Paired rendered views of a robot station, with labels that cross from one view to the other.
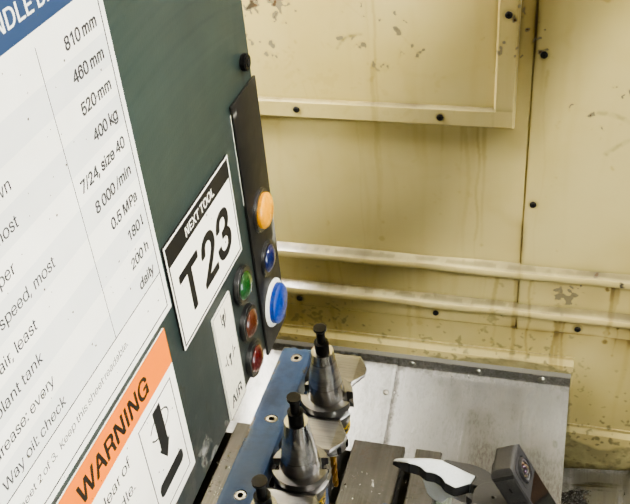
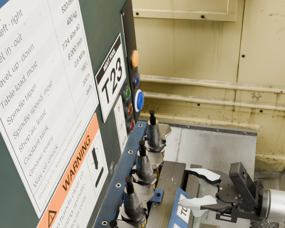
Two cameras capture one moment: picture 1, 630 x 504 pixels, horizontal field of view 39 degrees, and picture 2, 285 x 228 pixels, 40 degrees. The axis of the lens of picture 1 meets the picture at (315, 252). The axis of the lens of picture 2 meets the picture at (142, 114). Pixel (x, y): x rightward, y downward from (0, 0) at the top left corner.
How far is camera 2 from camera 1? 4 cm
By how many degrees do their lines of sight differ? 5
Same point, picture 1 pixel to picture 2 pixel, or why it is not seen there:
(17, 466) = (39, 176)
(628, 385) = (282, 135)
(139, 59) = not seen: outside the picture
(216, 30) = not seen: outside the picture
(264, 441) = (128, 162)
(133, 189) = (83, 48)
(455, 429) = (206, 155)
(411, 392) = (187, 139)
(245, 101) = (127, 7)
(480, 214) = (219, 60)
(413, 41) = not seen: outside the picture
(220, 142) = (117, 26)
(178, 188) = (101, 48)
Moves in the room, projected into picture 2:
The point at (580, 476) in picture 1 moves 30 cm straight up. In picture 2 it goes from (260, 174) to (269, 123)
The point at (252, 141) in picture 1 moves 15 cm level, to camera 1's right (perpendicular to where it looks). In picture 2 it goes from (130, 26) to (237, 15)
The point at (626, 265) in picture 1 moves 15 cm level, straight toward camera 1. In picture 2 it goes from (283, 83) to (280, 110)
